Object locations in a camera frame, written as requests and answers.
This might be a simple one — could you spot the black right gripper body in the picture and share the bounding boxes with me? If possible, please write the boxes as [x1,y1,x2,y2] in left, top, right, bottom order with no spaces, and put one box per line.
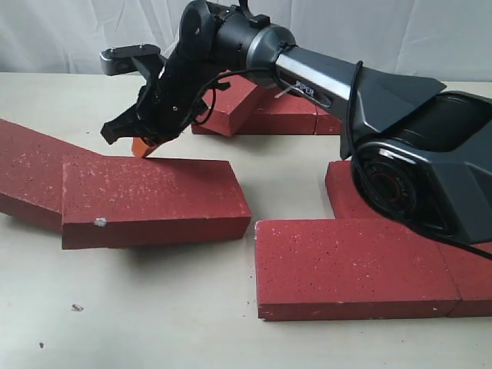
[101,54,215,145]

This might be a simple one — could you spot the red brick with white chip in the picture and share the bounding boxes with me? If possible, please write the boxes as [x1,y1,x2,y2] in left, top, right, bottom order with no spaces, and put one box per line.
[61,155,252,250]

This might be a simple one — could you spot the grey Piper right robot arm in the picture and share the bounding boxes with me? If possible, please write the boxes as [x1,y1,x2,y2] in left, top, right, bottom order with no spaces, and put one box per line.
[100,1,491,251]

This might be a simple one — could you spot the red brick middle row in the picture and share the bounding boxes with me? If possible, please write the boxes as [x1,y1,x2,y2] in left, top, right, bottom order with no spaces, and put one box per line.
[325,161,382,219]

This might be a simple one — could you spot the white backdrop cloth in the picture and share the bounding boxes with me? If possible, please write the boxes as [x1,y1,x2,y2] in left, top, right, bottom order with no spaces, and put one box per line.
[1,1,491,81]

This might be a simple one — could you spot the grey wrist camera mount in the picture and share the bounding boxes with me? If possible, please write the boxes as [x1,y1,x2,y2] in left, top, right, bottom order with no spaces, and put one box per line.
[100,44,167,81]

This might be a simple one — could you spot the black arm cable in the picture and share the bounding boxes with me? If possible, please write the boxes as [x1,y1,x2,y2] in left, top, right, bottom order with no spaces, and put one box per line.
[190,61,492,257]

